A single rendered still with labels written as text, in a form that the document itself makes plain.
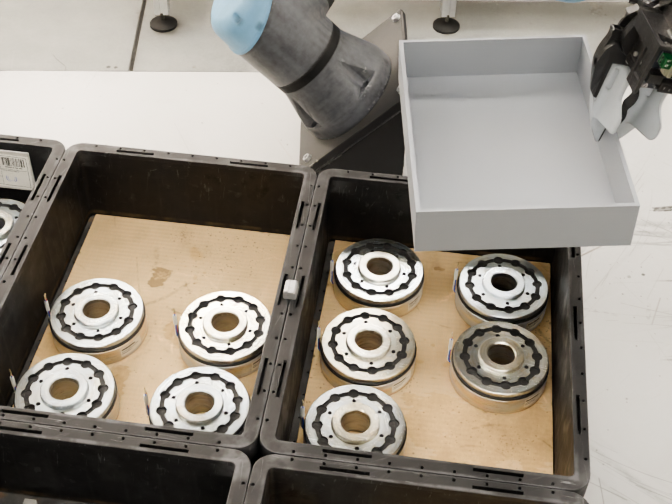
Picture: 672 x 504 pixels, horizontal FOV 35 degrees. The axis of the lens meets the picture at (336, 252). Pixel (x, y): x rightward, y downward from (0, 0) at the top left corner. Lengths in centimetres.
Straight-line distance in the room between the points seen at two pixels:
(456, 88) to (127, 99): 72
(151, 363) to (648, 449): 58
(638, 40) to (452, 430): 43
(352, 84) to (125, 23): 187
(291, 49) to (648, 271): 57
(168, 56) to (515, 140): 207
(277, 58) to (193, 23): 182
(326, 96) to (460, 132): 36
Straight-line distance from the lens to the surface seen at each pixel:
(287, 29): 139
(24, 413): 104
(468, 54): 118
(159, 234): 131
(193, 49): 311
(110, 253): 130
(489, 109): 115
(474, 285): 121
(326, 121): 145
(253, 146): 164
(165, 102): 173
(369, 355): 112
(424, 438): 111
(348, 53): 144
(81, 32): 322
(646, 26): 99
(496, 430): 113
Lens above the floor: 173
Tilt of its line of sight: 45 degrees down
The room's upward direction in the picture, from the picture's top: 2 degrees clockwise
